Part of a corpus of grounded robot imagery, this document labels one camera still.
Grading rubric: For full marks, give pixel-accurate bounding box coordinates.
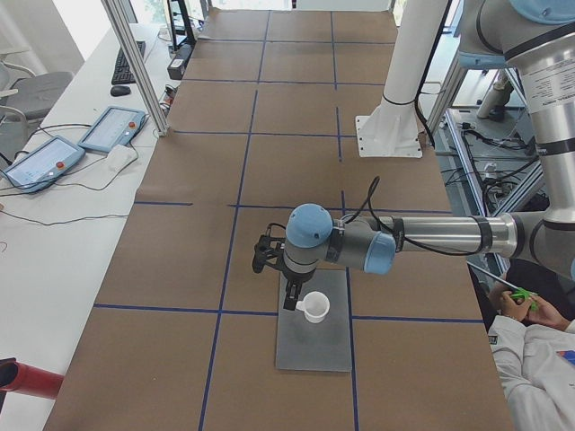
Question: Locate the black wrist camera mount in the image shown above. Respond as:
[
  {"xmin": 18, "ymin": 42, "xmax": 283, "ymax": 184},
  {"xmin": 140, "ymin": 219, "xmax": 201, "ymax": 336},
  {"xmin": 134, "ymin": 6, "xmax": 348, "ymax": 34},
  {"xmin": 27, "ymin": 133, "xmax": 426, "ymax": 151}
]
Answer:
[{"xmin": 252, "ymin": 234, "xmax": 285, "ymax": 274}]

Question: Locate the silver closed laptop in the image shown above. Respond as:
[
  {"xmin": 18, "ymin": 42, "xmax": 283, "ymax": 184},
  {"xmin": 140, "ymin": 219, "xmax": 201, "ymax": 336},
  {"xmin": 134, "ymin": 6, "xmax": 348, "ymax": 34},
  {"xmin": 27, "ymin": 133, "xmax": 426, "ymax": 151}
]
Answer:
[{"xmin": 276, "ymin": 269, "xmax": 351, "ymax": 373}]

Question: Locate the person's hand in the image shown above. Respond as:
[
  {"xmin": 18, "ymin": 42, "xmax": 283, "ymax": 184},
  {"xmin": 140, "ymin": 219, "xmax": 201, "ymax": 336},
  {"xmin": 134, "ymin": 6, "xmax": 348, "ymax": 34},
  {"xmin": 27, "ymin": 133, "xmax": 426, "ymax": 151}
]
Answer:
[{"xmin": 488, "ymin": 282, "xmax": 571, "ymax": 331}]

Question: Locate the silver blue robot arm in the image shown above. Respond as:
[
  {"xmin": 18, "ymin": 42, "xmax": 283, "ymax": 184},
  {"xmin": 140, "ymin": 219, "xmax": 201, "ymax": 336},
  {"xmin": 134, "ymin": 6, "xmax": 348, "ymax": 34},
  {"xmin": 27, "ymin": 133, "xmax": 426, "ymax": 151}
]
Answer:
[{"xmin": 279, "ymin": 1, "xmax": 574, "ymax": 310}]

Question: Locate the green toy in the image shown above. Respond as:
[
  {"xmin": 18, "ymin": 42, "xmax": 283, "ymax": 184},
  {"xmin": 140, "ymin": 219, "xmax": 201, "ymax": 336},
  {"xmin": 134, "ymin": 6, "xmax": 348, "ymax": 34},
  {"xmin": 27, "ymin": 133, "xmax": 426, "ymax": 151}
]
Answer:
[{"xmin": 510, "ymin": 288, "xmax": 538, "ymax": 312}]

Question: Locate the grey office chair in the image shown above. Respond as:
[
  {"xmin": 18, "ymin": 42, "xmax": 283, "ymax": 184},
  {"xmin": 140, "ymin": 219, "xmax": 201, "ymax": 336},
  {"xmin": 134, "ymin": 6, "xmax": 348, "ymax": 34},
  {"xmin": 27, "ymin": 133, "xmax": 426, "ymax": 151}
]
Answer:
[{"xmin": 1, "ymin": 47, "xmax": 74, "ymax": 130}]

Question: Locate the aluminium frame post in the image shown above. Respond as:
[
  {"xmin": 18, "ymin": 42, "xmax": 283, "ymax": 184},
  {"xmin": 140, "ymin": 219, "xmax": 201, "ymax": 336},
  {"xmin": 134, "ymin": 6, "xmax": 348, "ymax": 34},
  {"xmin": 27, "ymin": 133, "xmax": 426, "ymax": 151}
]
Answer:
[{"xmin": 102, "ymin": 0, "xmax": 169, "ymax": 136}]

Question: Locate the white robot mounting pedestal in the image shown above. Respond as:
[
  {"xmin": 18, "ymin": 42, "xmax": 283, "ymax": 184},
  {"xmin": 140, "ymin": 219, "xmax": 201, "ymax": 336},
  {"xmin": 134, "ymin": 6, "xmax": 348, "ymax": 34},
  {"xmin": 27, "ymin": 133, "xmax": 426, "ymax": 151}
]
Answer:
[{"xmin": 356, "ymin": 0, "xmax": 450, "ymax": 158}]

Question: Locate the white desk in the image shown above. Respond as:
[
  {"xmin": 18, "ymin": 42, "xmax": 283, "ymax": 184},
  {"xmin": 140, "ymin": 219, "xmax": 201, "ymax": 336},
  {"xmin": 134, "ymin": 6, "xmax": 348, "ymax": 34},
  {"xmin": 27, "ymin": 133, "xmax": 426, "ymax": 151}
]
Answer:
[{"xmin": 0, "ymin": 22, "xmax": 181, "ymax": 387}]

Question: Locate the black keyboard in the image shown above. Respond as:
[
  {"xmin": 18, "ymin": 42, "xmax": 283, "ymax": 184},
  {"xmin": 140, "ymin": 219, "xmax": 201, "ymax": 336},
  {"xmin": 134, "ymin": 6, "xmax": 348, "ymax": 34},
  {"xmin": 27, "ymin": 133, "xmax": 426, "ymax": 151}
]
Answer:
[{"xmin": 111, "ymin": 48, "xmax": 136, "ymax": 85}]

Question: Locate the near blue teach pendant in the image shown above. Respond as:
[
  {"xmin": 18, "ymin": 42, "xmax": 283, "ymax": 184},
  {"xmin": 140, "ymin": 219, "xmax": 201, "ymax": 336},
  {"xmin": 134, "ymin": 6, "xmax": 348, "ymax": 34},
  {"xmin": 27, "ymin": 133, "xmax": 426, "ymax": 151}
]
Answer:
[{"xmin": 2, "ymin": 136, "xmax": 85, "ymax": 193}]

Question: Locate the red cylinder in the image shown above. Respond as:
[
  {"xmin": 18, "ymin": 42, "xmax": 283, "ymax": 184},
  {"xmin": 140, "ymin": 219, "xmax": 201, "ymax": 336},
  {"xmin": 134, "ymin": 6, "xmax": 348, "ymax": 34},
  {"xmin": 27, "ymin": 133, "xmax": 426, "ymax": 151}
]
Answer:
[{"xmin": 1, "ymin": 358, "xmax": 64, "ymax": 400}]

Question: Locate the white lab coat person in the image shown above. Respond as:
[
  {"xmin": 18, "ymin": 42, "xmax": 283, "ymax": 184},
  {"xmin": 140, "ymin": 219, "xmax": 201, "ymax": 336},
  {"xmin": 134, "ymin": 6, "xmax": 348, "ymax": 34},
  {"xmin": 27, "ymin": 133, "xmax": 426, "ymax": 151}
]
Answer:
[{"xmin": 488, "ymin": 316, "xmax": 574, "ymax": 430}]

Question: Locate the blue teach pendant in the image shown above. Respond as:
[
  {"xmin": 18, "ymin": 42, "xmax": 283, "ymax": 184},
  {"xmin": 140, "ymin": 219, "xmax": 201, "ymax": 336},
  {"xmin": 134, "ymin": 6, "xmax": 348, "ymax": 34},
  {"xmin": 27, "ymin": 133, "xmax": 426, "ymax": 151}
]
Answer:
[
  {"xmin": 2, "ymin": 136, "xmax": 85, "ymax": 193},
  {"xmin": 78, "ymin": 106, "xmax": 146, "ymax": 154}
]

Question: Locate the black computer mouse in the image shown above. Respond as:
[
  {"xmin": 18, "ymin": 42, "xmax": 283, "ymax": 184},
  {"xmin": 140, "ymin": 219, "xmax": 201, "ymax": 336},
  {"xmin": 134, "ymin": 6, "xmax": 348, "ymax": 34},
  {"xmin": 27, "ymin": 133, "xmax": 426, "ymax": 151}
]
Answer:
[{"xmin": 110, "ymin": 84, "xmax": 131, "ymax": 97}]

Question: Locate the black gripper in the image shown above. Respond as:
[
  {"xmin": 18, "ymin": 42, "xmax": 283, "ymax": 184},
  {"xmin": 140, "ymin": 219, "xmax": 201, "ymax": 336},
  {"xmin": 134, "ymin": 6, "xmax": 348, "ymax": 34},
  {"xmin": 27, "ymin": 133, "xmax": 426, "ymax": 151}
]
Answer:
[{"xmin": 282, "ymin": 268, "xmax": 315, "ymax": 311}]

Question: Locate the white plastic cup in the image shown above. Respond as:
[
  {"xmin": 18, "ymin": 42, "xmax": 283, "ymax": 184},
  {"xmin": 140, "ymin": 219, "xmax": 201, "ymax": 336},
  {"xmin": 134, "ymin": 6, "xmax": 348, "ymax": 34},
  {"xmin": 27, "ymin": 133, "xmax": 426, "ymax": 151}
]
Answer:
[{"xmin": 296, "ymin": 291, "xmax": 331, "ymax": 324}]

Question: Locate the far blue teach pendant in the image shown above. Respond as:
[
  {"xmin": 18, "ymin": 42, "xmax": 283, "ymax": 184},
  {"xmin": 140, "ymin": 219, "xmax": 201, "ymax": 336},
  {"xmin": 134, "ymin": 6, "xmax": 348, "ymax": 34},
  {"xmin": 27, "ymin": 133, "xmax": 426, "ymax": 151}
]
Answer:
[{"xmin": 78, "ymin": 106, "xmax": 146, "ymax": 154}]

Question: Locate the white cloth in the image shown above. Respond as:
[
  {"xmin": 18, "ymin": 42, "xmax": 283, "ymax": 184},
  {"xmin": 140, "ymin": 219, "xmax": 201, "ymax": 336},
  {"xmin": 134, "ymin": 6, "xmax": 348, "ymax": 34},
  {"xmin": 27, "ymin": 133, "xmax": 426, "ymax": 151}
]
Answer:
[{"xmin": 105, "ymin": 145, "xmax": 137, "ymax": 172}]

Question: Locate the black box device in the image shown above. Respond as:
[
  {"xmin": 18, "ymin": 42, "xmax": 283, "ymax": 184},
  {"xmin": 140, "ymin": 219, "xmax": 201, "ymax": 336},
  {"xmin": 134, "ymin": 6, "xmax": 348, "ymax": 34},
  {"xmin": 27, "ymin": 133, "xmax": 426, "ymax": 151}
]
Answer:
[{"xmin": 167, "ymin": 44, "xmax": 193, "ymax": 80}]

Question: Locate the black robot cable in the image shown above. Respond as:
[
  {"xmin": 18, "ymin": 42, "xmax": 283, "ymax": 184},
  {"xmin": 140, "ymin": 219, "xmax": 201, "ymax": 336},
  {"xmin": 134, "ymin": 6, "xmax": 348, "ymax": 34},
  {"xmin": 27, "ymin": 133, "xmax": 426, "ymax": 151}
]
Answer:
[{"xmin": 339, "ymin": 176, "xmax": 484, "ymax": 259}]

